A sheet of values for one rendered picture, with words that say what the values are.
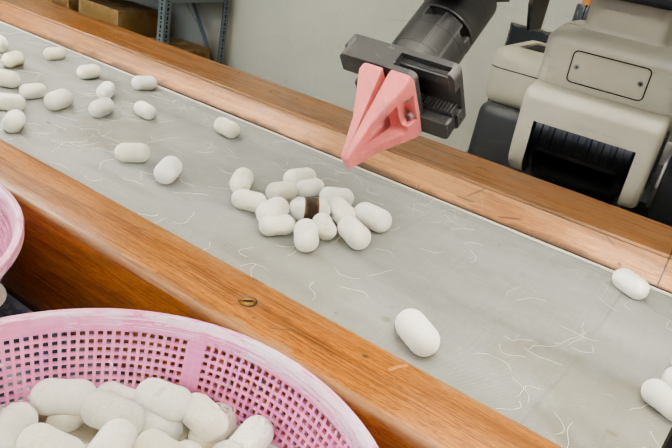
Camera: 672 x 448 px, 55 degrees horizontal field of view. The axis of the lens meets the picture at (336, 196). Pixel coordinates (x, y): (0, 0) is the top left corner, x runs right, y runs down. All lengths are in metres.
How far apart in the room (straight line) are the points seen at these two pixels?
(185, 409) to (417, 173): 0.42
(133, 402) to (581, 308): 0.36
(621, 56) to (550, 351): 0.70
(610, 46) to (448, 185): 0.50
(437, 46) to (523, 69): 0.88
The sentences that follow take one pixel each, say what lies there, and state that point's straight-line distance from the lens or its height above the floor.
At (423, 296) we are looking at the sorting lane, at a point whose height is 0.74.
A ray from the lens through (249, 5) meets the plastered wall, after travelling 3.22.
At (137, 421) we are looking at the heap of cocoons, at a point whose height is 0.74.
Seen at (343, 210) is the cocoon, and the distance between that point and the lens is 0.57.
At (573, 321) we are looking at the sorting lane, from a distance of 0.54.
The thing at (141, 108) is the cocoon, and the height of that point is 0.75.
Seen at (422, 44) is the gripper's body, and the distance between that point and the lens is 0.54.
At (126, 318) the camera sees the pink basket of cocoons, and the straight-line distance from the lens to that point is 0.38.
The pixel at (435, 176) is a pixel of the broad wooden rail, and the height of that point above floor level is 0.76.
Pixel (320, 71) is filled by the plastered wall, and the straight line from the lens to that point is 3.01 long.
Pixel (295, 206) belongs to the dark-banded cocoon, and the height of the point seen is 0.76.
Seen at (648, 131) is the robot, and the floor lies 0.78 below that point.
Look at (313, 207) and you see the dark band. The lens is 0.57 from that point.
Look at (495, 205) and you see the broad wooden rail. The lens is 0.68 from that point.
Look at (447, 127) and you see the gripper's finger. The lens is 0.53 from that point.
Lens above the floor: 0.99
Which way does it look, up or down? 23 degrees down
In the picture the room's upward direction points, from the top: 11 degrees clockwise
